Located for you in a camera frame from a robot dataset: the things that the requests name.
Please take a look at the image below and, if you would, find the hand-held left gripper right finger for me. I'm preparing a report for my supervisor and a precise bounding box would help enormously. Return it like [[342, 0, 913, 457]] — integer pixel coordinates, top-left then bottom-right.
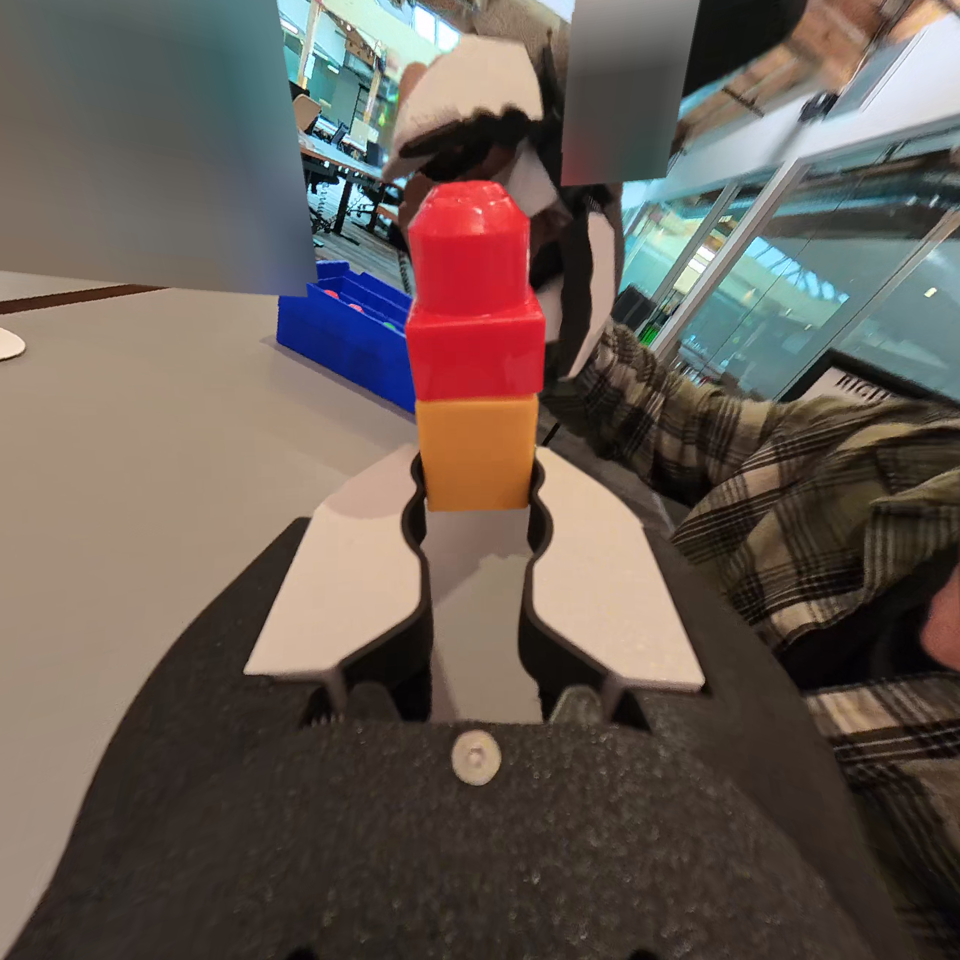
[[519, 446, 708, 725]]

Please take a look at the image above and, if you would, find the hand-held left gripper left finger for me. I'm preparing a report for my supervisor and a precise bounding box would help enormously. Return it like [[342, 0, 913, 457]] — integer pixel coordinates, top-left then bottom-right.
[[243, 442, 435, 725]]

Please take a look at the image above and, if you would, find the red two-stud toy block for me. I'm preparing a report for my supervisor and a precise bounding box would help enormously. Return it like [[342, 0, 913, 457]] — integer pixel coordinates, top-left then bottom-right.
[[405, 180, 546, 402]]

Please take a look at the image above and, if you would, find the brown background table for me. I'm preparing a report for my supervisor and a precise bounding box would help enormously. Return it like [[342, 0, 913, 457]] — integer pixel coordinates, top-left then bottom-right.
[[300, 127, 406, 235]]

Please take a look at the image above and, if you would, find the person's right forearm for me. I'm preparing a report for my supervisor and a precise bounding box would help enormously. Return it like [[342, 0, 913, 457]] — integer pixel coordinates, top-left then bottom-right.
[[540, 322, 960, 511]]

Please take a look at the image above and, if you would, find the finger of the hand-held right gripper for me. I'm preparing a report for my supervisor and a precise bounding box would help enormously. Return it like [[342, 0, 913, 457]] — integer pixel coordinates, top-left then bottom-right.
[[558, 211, 625, 381], [382, 33, 545, 181]]

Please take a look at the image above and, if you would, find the orange toy block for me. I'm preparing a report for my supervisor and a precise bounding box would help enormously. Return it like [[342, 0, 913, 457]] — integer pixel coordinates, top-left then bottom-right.
[[414, 393, 541, 513]]

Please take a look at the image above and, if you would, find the blue plastic bin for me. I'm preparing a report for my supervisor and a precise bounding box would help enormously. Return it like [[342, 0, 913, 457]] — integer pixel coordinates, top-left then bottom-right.
[[276, 260, 417, 412]]

